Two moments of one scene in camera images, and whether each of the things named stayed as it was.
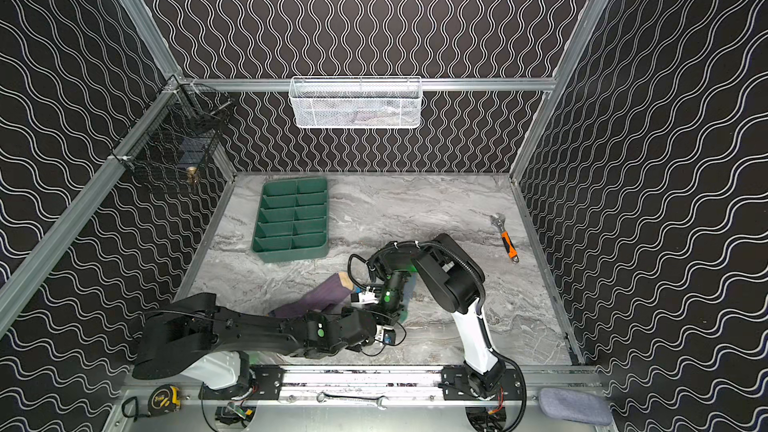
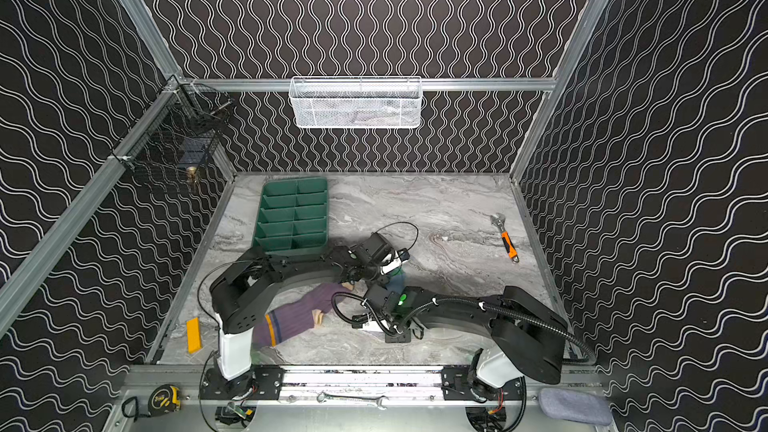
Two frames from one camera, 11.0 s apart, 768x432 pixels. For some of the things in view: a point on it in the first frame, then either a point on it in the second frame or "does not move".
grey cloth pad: x=576 y=406 does not move
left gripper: x=365 y=328 -> x=372 y=270
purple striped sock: x=318 y=297 does not move
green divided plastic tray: x=293 y=220 does not move
